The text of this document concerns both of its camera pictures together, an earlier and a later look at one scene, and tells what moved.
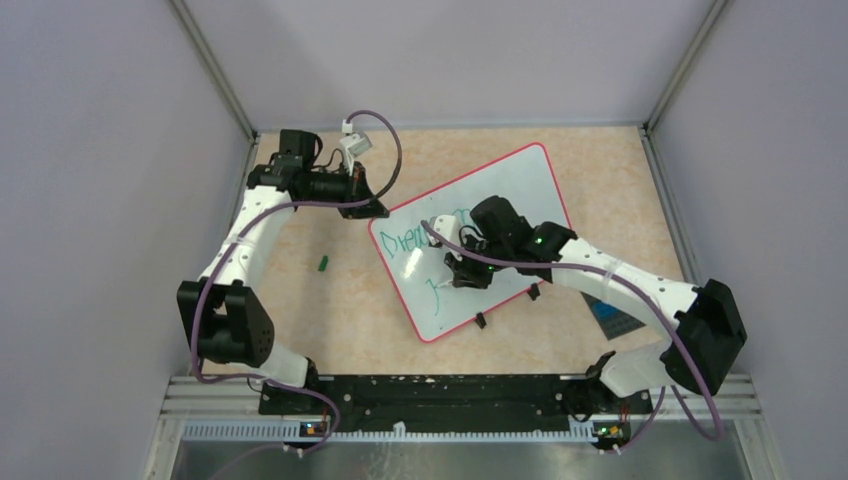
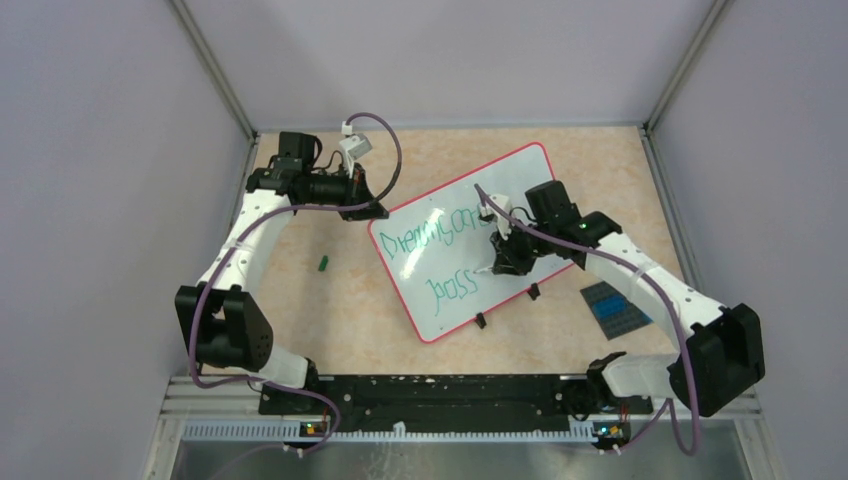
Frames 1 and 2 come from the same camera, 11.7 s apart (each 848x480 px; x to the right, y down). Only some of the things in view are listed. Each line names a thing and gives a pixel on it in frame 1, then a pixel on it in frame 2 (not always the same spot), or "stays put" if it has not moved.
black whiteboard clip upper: (534, 291) stays put
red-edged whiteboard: (417, 266) stays put
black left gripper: (356, 186) stays put
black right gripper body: (480, 273) -> (522, 248)
